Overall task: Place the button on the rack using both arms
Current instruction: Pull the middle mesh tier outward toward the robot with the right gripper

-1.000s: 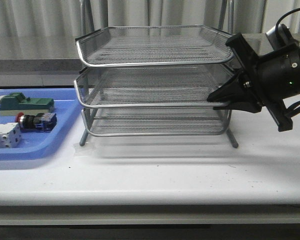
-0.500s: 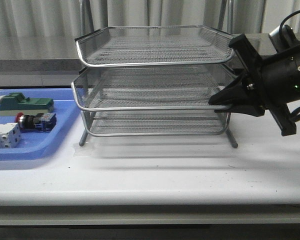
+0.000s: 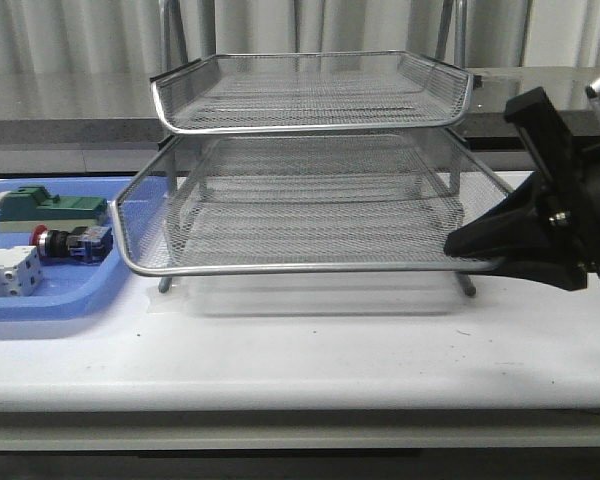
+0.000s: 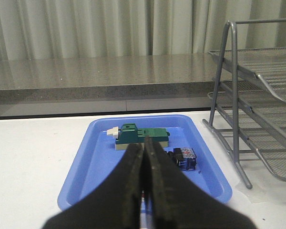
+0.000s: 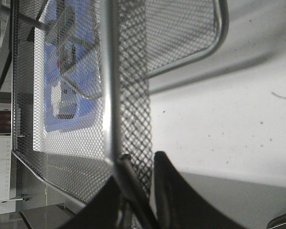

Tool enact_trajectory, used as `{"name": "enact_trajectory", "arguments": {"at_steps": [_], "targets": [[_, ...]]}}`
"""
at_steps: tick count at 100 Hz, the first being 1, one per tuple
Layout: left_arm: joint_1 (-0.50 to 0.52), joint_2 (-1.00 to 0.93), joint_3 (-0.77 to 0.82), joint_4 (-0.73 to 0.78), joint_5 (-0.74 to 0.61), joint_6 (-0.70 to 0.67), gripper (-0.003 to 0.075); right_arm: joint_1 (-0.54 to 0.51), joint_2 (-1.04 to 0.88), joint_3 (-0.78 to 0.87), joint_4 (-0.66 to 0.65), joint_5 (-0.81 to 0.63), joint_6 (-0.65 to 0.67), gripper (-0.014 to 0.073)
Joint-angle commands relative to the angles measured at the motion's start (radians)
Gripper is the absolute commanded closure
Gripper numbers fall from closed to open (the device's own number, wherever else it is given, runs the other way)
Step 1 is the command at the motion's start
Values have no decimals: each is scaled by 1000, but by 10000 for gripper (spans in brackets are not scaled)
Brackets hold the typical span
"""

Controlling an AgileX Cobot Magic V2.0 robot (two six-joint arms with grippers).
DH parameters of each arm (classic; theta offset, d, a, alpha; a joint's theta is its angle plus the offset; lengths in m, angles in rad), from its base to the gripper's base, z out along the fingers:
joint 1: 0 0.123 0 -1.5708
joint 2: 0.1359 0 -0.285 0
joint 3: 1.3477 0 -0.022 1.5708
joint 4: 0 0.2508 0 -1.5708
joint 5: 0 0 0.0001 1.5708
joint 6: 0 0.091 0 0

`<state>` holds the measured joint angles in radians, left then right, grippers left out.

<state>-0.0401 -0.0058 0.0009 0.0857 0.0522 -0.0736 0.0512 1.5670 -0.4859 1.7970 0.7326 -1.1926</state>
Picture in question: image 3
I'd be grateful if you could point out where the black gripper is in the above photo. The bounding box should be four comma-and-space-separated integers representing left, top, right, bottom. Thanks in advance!
444, 87, 598, 291

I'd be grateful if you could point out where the red emergency stop button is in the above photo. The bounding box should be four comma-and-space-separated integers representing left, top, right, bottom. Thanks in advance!
29, 225, 113, 264

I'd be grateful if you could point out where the blue plastic tray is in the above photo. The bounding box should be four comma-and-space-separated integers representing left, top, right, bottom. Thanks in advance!
0, 176, 130, 321

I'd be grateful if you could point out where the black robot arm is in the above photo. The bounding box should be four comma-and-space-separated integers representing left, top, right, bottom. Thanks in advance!
444, 77, 600, 291

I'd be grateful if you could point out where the grey stone counter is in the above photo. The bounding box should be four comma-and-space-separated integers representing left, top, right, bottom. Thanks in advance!
0, 66, 600, 178

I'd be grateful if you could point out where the silver rack frame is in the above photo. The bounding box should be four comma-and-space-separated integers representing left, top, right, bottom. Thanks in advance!
158, 0, 477, 299

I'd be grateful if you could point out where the green white switch module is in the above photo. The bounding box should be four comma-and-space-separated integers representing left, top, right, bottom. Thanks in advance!
0, 185, 108, 233

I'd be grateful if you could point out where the white circuit breaker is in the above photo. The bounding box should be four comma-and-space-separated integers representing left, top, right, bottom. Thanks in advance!
0, 246, 43, 297

